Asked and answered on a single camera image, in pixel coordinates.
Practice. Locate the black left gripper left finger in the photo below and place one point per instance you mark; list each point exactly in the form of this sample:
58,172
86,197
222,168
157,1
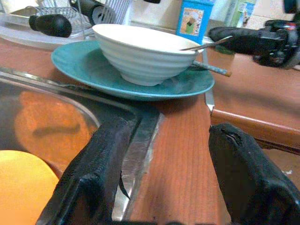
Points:
98,164

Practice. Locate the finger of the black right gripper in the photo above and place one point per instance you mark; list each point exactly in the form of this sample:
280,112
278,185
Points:
243,42

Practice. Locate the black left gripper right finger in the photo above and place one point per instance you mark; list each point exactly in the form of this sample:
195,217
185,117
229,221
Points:
248,182

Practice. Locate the teal ceramic plate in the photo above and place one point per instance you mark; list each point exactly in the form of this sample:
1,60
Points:
89,70

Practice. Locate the white ribbed bowl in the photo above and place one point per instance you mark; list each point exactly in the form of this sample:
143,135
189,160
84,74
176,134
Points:
140,56

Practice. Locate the green white carton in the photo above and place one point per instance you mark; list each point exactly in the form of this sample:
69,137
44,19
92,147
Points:
243,11

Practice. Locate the metal spoon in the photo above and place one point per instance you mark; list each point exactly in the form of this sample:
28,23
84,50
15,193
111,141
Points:
208,44

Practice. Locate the patterned chopstick with tan tip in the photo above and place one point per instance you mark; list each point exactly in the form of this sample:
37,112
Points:
213,68

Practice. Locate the blue printed carton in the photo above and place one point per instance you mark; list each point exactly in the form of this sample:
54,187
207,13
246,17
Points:
193,21

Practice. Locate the orange bowl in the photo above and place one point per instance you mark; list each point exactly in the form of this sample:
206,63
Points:
21,192

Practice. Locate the stainless steel double sink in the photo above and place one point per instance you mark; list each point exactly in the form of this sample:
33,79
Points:
28,105

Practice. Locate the white dish rack tray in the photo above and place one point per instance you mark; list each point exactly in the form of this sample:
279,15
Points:
23,36

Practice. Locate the large black bottle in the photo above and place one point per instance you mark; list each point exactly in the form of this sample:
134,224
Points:
89,8

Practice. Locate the white mug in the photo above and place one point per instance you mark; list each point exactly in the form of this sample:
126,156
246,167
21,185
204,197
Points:
18,5

